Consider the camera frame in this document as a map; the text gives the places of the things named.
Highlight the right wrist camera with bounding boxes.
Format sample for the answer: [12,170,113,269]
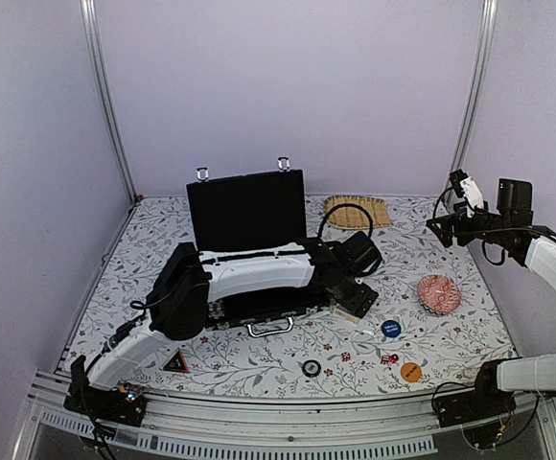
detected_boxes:
[450,170,488,218]

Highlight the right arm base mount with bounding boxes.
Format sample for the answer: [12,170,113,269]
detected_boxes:
[431,378,517,427]

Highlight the woven bamboo tray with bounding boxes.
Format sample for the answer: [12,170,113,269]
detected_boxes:
[324,195,391,230]

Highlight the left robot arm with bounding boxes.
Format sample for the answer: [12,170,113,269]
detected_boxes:
[70,231,382,416]

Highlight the red patterned bowl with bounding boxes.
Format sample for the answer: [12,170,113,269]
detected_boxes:
[417,274,462,316]

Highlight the left aluminium post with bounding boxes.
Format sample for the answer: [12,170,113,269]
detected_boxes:
[80,0,138,205]

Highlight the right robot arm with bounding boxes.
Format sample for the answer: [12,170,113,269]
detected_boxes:
[427,170,556,418]

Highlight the blue small blind button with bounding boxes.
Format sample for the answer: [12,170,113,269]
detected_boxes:
[381,320,402,338]

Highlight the black poker case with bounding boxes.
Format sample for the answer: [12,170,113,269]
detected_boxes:
[186,157,330,330]

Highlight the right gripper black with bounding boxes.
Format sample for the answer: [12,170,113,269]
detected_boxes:
[429,200,512,247]

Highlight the red dice pair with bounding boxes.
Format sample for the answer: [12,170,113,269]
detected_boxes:
[381,354,400,366]

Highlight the black white dealer button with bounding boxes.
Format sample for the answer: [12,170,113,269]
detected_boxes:
[301,359,321,378]

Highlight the front aluminium rail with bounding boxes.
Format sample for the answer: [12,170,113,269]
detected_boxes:
[12,372,556,459]

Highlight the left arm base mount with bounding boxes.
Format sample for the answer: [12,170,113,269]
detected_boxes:
[63,384,148,427]

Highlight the aluminium post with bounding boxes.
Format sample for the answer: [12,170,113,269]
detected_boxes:
[450,0,498,171]
[80,0,138,205]

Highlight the blue card deck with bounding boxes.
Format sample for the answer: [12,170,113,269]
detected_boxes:
[333,306,360,324]

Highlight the orange big blind button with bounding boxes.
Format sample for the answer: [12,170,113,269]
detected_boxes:
[400,362,423,383]

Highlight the right aluminium post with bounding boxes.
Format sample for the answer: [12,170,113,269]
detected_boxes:
[450,0,498,171]

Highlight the black triangle card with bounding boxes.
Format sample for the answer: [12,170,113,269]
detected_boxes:
[161,349,190,374]

